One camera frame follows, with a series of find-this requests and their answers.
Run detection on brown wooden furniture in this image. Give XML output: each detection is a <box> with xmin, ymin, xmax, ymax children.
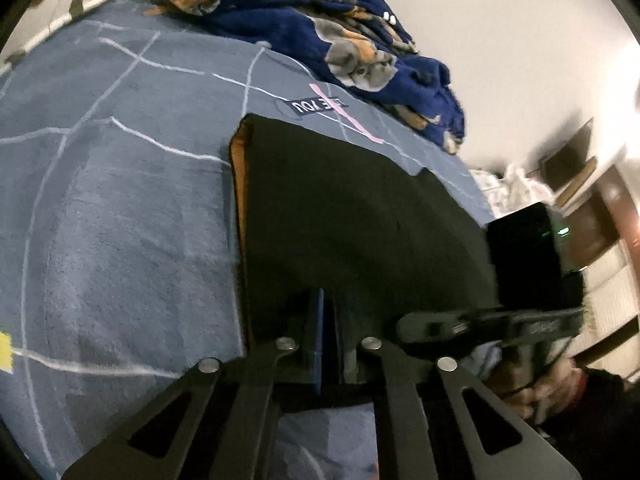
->
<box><xmin>562</xmin><ymin>159</ymin><xmax>640</xmax><ymax>273</ymax></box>

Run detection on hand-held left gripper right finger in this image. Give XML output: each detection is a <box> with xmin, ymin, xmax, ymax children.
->
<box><xmin>325</xmin><ymin>293</ymin><xmax>584</xmax><ymax>480</ymax></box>

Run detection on dog printed blue blanket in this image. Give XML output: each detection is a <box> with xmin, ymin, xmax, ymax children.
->
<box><xmin>135</xmin><ymin>0</ymin><xmax>467</xmax><ymax>156</ymax></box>

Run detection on thin black cable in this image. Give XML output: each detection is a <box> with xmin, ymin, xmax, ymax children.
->
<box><xmin>500</xmin><ymin>335</ymin><xmax>573</xmax><ymax>398</ymax></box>

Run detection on blue checked bed sheet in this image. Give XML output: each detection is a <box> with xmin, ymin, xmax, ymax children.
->
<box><xmin>0</xmin><ymin>0</ymin><xmax>501</xmax><ymax>480</ymax></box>

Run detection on person's right forearm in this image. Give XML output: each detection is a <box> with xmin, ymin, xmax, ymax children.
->
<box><xmin>537</xmin><ymin>366</ymin><xmax>640</xmax><ymax>480</ymax></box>

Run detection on black pants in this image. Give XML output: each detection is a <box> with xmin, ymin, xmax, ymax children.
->
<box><xmin>227</xmin><ymin>113</ymin><xmax>506</xmax><ymax>411</ymax></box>

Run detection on white crumpled cloth pile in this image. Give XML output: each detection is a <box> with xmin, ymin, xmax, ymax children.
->
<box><xmin>471</xmin><ymin>161</ymin><xmax>553</xmax><ymax>213</ymax></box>

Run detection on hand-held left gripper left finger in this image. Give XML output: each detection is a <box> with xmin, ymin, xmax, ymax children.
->
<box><xmin>62</xmin><ymin>288</ymin><xmax>326</xmax><ymax>480</ymax></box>

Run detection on person's right hand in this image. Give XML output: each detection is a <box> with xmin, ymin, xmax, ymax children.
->
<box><xmin>500</xmin><ymin>349</ymin><xmax>585</xmax><ymax>424</ymax></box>

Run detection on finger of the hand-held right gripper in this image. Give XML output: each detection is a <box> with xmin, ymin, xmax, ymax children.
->
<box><xmin>397</xmin><ymin>308</ymin><xmax>509</xmax><ymax>357</ymax></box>

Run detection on wooden framed board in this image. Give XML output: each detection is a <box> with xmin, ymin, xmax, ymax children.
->
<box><xmin>539</xmin><ymin>117</ymin><xmax>599</xmax><ymax>207</ymax></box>

